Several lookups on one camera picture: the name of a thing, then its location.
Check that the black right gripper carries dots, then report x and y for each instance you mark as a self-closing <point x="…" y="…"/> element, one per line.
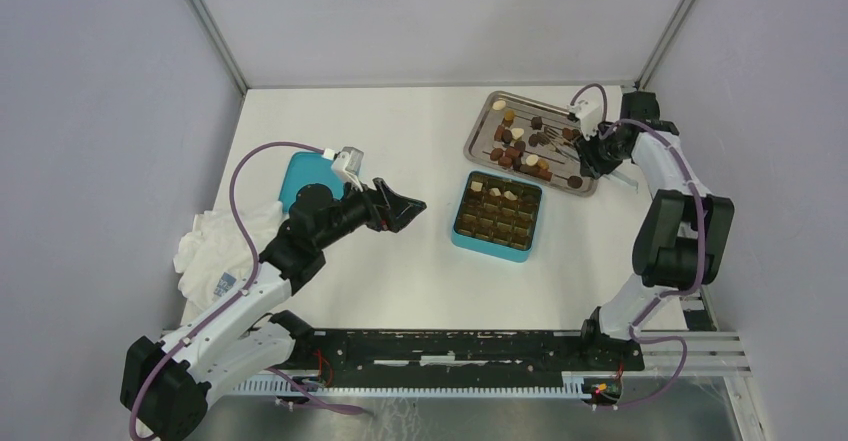
<point x="590" y="165"/>

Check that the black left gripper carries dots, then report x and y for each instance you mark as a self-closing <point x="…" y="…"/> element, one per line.
<point x="381" y="217"/>

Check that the teal chocolate box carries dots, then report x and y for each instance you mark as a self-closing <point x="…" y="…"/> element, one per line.
<point x="497" y="216"/>

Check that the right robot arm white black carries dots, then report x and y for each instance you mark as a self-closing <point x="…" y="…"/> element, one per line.
<point x="681" y="241"/>

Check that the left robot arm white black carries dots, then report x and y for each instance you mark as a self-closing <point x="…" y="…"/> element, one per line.
<point x="169" y="385"/>

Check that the steel tray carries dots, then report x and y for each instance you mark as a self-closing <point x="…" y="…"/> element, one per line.
<point x="507" y="140"/>

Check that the teal box lid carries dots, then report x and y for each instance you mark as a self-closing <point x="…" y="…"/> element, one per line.
<point x="307" y="168"/>

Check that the white cloth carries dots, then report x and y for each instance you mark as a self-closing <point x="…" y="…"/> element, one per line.
<point x="210" y="260"/>

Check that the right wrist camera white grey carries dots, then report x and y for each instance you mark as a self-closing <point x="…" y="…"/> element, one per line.
<point x="589" y="115"/>

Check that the wrist camera white grey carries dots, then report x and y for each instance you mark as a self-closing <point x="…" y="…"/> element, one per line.
<point x="346" y="164"/>
<point x="589" y="115"/>

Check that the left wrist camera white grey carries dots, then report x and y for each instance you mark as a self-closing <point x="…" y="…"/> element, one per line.
<point x="346" y="164"/>

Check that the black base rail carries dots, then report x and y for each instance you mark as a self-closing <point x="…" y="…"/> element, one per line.
<point x="348" y="358"/>

